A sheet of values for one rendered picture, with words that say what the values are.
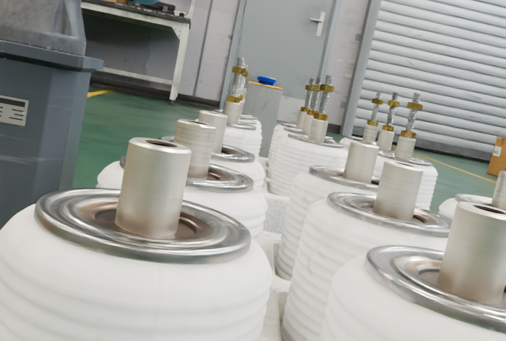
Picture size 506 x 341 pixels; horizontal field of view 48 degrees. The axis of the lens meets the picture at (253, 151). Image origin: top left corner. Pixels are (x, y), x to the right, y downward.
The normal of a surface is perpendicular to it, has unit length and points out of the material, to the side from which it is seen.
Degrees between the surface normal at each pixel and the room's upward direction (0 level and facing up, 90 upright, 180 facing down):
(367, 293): 43
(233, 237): 4
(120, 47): 90
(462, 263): 90
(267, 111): 90
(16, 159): 90
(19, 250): 57
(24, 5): 73
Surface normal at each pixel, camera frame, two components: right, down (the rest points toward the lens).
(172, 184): 0.64, 0.22
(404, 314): -0.35, -0.77
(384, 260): 0.26, -0.96
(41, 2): 0.43, -0.12
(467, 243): -0.74, -0.07
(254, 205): 0.81, -0.33
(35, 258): -0.33, -0.53
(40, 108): 0.11, 0.14
